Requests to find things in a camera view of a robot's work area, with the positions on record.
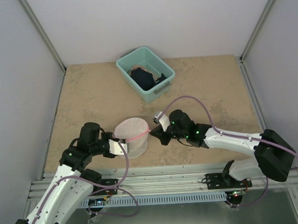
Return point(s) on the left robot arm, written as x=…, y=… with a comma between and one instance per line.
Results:
x=73, y=181

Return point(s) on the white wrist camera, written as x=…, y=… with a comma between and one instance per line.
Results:
x=162, y=119
x=118, y=147

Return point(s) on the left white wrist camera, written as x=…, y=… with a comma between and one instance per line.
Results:
x=118, y=147

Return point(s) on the right frame post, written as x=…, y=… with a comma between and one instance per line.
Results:
x=257, y=29

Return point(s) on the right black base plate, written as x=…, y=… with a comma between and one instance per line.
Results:
x=217, y=181

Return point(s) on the left frame post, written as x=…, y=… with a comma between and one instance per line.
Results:
x=42, y=33

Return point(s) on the right circuit board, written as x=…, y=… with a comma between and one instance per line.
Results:
x=237, y=193

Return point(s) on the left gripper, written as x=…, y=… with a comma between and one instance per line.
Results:
x=107, y=134

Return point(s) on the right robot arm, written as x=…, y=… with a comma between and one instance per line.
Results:
x=269, y=155

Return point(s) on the white mesh laundry bag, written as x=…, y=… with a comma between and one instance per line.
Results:
x=135, y=131

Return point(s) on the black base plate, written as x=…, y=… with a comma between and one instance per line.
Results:
x=217, y=181
x=96, y=186

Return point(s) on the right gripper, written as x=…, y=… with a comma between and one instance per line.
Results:
x=160, y=134

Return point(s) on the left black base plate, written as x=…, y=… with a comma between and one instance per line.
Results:
x=96, y=186

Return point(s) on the dark clothes in bin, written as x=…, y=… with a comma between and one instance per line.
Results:
x=145, y=79

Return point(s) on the frame post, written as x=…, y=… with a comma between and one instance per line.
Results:
x=257, y=29
x=42, y=33

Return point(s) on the beige garment in bin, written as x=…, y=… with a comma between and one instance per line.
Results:
x=135, y=67

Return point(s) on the teal plastic bin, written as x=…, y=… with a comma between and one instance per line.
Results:
x=145, y=57

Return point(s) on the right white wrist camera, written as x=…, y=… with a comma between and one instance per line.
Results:
x=162, y=119

